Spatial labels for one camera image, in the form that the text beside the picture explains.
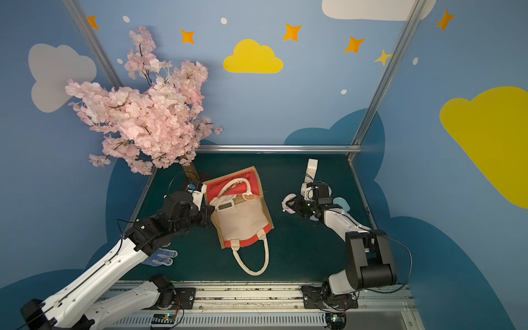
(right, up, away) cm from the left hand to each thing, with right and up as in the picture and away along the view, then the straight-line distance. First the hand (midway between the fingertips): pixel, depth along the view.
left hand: (214, 205), depth 74 cm
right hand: (+30, -1, +17) cm, 35 cm away
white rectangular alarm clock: (+36, +4, +12) cm, 38 cm away
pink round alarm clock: (+27, -3, +17) cm, 32 cm away
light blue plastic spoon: (+58, -3, +28) cm, 65 cm away
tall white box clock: (+41, +14, +27) cm, 51 cm away
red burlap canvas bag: (+7, -7, +22) cm, 24 cm away
